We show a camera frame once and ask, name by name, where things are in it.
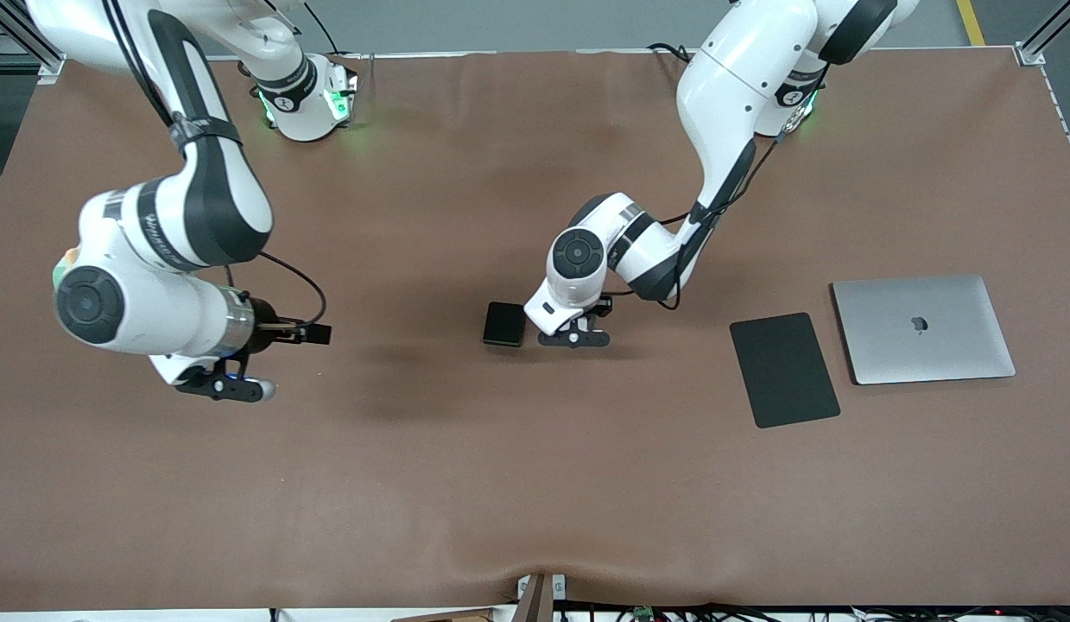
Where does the small black phone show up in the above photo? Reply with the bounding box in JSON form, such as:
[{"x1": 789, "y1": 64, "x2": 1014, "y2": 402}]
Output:
[{"x1": 483, "y1": 301, "x2": 528, "y2": 348}]

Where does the black mouse pad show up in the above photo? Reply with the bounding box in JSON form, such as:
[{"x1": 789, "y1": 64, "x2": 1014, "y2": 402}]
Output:
[{"x1": 729, "y1": 312, "x2": 842, "y2": 429}]

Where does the brown table cover mat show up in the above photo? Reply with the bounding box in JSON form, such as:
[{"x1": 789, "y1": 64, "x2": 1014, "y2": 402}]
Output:
[{"x1": 0, "y1": 48, "x2": 1070, "y2": 611}]

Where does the silver closed laptop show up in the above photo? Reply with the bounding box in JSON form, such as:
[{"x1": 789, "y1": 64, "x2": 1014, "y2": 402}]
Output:
[{"x1": 831, "y1": 275, "x2": 1017, "y2": 386}]

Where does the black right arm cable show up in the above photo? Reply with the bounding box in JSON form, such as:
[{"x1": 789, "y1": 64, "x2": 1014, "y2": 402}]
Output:
[{"x1": 103, "y1": 0, "x2": 328, "y2": 327}]

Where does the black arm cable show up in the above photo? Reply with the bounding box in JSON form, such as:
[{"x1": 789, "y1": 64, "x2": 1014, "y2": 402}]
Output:
[
  {"x1": 103, "y1": 0, "x2": 328, "y2": 327},
  {"x1": 604, "y1": 65, "x2": 833, "y2": 312}
]

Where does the black right base cable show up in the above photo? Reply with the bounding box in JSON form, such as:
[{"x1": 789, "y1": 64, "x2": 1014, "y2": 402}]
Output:
[{"x1": 306, "y1": 0, "x2": 342, "y2": 58}]

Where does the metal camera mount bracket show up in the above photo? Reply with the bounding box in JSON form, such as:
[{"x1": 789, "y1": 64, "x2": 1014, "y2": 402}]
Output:
[{"x1": 516, "y1": 572, "x2": 567, "y2": 622}]

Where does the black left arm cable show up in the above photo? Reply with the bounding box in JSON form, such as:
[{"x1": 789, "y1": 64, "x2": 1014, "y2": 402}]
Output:
[{"x1": 604, "y1": 65, "x2": 833, "y2": 312}]

